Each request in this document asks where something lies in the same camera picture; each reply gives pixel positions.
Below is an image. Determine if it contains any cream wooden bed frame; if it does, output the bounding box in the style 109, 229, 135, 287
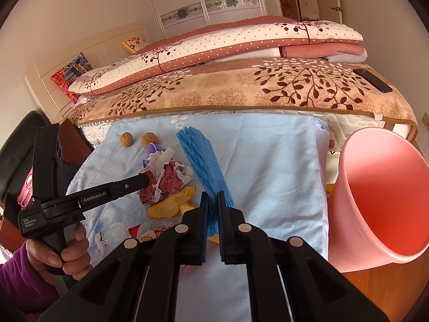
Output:
25, 23, 419, 143

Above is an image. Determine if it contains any brown cardboard box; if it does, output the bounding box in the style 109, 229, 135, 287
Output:
60, 119, 96, 175

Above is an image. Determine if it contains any pink plastic bucket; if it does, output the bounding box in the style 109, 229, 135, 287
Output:
328, 128, 429, 273

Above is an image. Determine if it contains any colourful patchwork pillow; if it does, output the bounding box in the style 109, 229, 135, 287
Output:
50, 53, 94, 104

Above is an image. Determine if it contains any purple face mask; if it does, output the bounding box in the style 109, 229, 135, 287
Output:
140, 142, 166, 171

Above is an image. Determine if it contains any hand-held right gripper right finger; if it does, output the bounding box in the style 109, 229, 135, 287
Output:
218, 191, 391, 322

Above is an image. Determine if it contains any maroon paper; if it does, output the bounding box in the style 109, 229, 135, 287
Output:
139, 148, 195, 206

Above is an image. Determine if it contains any light blue cloth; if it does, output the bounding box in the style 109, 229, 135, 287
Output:
67, 113, 331, 322

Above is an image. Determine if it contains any red clear snack wrapper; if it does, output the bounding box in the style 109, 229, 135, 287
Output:
127, 224, 175, 245

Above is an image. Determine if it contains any blue foam fruit net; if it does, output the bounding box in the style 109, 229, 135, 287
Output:
176, 126, 237, 239

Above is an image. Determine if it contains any person's left hand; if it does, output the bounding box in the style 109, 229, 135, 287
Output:
25, 223, 94, 280

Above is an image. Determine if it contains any dotted floral folded quilt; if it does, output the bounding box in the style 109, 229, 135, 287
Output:
69, 16, 367, 95

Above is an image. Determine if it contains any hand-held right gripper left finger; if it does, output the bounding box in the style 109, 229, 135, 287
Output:
37, 191, 208, 322

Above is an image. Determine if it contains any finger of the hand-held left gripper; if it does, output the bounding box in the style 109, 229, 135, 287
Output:
109, 173, 150, 198

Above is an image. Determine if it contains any black chair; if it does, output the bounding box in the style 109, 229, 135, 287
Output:
0, 110, 46, 205

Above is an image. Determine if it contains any black smartphone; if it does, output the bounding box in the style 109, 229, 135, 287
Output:
353, 68, 393, 94

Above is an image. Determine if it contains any pink patterned cloth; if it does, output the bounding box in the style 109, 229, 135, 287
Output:
17, 168, 37, 208

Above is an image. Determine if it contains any yellow floral pillow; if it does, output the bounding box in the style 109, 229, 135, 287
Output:
121, 36, 148, 54

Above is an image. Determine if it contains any beige leaf-print blanket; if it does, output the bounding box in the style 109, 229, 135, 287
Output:
69, 57, 419, 141

